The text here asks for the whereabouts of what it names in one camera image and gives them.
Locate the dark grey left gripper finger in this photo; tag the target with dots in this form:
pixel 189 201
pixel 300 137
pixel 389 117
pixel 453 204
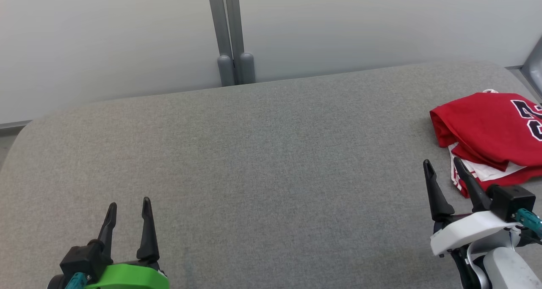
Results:
pixel 108 234
pixel 148 238

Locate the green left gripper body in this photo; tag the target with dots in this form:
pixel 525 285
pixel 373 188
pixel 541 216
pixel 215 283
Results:
pixel 127 276

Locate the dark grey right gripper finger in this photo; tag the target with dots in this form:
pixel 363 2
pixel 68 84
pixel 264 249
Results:
pixel 474 187
pixel 438 200

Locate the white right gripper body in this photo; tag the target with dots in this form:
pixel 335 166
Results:
pixel 465 232

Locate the red and white jersey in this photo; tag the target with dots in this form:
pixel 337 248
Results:
pixel 487 124

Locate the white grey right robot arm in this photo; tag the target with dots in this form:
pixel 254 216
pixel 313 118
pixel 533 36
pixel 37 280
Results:
pixel 508 268

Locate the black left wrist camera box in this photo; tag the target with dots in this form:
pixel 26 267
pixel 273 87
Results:
pixel 80 259

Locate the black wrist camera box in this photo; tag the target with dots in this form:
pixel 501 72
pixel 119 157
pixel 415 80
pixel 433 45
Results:
pixel 510 200
pixel 80 259

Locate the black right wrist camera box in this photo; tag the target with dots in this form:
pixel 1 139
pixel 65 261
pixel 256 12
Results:
pixel 510 200

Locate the grey metal corner frame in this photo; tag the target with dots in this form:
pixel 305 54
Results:
pixel 534 69

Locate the grey partition base rail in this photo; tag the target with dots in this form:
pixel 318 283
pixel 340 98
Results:
pixel 15 125

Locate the grey partition post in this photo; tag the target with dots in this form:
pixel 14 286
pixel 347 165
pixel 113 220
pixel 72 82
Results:
pixel 225 71
pixel 247 67

